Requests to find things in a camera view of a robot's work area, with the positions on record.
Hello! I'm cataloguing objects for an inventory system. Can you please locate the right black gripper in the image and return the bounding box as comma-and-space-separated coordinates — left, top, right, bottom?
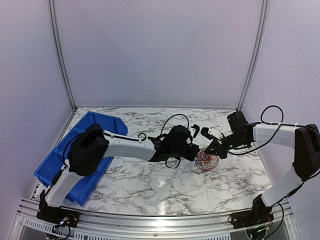
204, 132, 248, 159

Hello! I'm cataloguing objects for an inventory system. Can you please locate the coloured wire bundle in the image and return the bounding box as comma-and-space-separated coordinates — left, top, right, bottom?
193, 147, 220, 174

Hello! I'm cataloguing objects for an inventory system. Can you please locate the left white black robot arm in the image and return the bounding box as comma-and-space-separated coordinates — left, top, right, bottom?
40, 123, 200, 223

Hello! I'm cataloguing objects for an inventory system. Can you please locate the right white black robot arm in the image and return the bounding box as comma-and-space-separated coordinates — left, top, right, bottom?
201, 111, 320, 224

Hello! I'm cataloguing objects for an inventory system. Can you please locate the blue bin far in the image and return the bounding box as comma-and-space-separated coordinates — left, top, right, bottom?
72, 111, 128, 136

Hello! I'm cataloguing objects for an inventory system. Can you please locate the blue bin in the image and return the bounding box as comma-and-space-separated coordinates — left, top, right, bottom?
33, 149, 114, 207
54, 128, 83, 155
72, 111, 128, 136

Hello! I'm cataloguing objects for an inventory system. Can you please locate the blue bin middle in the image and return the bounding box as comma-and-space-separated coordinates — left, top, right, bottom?
54, 128, 83, 155

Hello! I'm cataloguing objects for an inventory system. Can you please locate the blue bin near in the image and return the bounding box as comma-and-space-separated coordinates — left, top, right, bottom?
33, 149, 114, 207

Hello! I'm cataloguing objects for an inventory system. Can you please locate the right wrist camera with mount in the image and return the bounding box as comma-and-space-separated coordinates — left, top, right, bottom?
200, 127, 221, 140

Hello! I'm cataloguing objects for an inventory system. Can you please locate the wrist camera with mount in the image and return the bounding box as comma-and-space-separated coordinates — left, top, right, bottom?
187, 124, 200, 138
200, 127, 221, 140

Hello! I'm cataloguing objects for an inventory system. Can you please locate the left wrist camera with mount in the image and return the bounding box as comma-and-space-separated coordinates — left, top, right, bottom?
187, 124, 200, 138

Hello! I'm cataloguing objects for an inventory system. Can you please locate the right aluminium corner post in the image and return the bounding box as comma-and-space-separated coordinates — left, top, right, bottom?
236, 0, 270, 111

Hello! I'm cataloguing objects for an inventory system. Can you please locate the aluminium corner post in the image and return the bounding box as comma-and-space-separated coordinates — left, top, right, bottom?
236, 0, 270, 111
47, 0, 77, 112

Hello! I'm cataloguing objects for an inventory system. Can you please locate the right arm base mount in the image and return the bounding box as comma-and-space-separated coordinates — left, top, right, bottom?
227, 194, 274, 229

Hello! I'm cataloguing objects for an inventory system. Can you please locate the aluminium front frame rail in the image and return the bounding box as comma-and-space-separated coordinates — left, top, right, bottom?
7, 198, 302, 240

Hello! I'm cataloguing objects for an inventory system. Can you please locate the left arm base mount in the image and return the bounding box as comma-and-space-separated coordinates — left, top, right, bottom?
36, 190, 80, 228

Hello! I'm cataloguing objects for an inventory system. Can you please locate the left aluminium corner post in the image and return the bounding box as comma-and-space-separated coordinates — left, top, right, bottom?
47, 0, 77, 112

